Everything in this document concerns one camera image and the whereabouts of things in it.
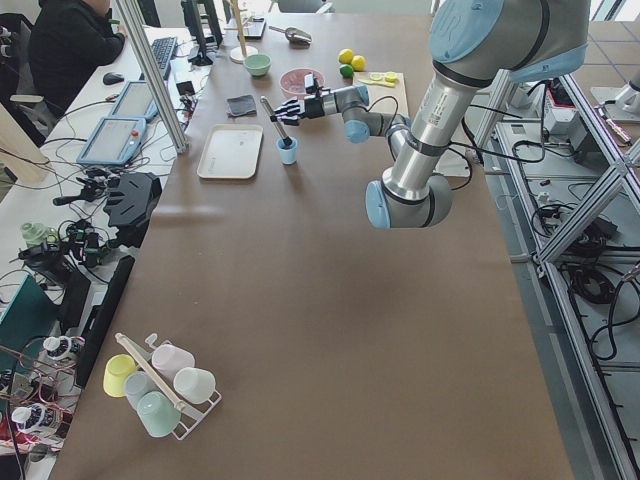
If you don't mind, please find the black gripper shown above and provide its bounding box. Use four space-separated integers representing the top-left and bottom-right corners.
269 73 330 125

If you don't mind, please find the steel muddler black tip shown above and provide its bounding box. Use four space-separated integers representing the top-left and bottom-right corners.
260 95 293 149

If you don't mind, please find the light blue plastic cup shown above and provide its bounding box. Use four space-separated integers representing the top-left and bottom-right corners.
277 137 298 165

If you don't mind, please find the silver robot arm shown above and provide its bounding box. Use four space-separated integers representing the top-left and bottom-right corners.
270 0 590 229
613 72 640 122

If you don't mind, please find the clear ice cubes pile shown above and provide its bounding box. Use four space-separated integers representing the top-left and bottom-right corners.
282 70 324 94

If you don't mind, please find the wooden cup tree stand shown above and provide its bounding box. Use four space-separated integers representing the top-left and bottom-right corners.
225 0 259 64

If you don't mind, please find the metal ice scoop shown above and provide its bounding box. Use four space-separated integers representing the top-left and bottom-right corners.
269 25 312 46

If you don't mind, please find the pink cup on rack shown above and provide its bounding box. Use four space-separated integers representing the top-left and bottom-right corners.
151 344 195 382

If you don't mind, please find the white cup on rack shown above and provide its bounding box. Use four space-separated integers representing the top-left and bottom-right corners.
173 367 216 404

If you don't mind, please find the yellow cup on rack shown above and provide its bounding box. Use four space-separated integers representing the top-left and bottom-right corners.
103 354 137 398

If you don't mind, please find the grey cup on rack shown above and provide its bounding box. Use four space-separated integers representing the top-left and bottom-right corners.
124 371 154 410

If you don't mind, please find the green cup on rack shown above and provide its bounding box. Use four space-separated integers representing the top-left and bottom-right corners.
136 391 181 438

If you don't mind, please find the grey folded cloth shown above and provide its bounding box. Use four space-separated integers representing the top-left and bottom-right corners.
226 95 257 118

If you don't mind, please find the pink bowl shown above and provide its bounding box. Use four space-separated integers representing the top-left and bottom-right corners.
278 68 327 104

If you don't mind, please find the cream rabbit tray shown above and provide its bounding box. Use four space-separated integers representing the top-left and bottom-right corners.
197 124 263 180

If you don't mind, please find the mint green bowl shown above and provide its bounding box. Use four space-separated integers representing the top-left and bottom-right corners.
243 53 271 77

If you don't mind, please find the green lime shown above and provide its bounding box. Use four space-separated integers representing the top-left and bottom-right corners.
339 64 354 78

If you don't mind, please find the yellow lemon upper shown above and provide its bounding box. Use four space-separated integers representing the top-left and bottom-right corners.
338 48 355 64

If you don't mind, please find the yellow lemon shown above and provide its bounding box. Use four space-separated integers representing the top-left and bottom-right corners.
338 48 355 64
350 55 367 72

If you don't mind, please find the yellow lemon lower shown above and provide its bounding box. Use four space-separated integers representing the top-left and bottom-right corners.
350 55 367 72

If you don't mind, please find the wooden cutting board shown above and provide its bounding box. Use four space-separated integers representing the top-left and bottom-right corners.
353 72 410 117

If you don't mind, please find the lemon slice right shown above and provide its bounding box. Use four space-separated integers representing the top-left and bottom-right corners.
384 72 398 83

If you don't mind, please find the black keyboard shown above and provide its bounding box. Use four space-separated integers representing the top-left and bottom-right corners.
150 36 178 80

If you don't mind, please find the upper teach pendant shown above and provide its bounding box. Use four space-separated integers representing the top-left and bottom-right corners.
110 80 158 121

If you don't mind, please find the teach pendant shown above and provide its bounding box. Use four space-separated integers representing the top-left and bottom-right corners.
110 80 158 121
76 116 147 166

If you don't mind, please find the black monitor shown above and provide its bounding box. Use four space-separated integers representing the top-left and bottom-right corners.
180 0 223 66

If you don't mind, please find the lower teach pendant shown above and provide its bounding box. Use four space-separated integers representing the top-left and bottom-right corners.
76 116 147 166

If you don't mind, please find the black computer mouse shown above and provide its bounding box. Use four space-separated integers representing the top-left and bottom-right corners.
102 72 125 86

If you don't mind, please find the person in black hoodie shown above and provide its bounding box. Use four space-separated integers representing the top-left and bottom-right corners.
28 0 126 118

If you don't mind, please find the aluminium frame post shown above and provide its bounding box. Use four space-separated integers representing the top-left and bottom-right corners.
115 0 188 154

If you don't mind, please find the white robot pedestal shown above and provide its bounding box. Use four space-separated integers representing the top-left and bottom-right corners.
435 124 478 179

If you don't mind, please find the wooden rack handle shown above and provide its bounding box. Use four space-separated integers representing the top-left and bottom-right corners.
115 333 186 412

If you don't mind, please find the white wire cup rack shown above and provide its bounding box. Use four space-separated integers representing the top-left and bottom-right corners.
139 334 222 441

